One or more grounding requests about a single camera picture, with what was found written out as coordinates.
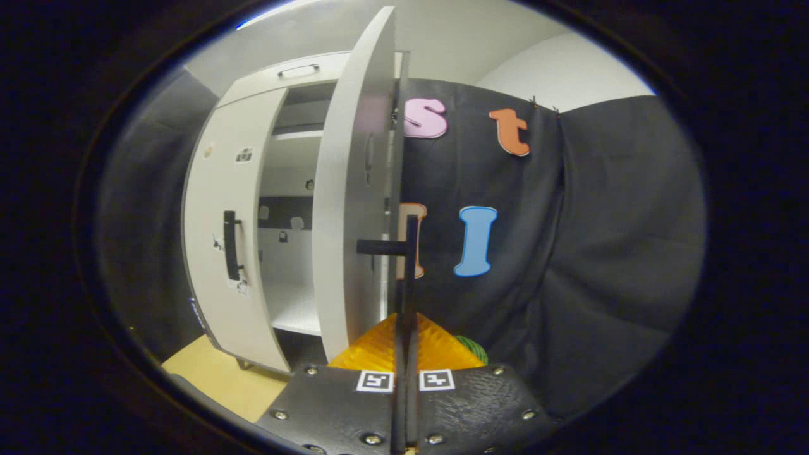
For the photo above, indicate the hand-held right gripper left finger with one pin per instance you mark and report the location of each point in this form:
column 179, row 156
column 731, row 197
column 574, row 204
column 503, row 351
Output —
column 341, row 411

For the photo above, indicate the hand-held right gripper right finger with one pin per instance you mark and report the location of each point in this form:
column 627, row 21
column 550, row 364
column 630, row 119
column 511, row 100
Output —
column 468, row 411

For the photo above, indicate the grey double-door shoe cabinet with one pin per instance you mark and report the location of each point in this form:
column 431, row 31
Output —
column 291, row 309

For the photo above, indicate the grey shoe cabinet door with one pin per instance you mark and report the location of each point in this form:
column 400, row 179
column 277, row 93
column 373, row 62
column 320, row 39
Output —
column 221, row 189
column 347, row 189

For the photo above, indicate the grey cabinet drawer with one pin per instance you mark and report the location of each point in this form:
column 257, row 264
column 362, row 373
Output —
column 265, row 81

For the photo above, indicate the green red watermelon toy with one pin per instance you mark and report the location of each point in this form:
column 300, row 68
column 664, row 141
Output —
column 474, row 351

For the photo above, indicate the black backdrop cloth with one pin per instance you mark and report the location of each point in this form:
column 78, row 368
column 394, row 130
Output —
column 600, row 253

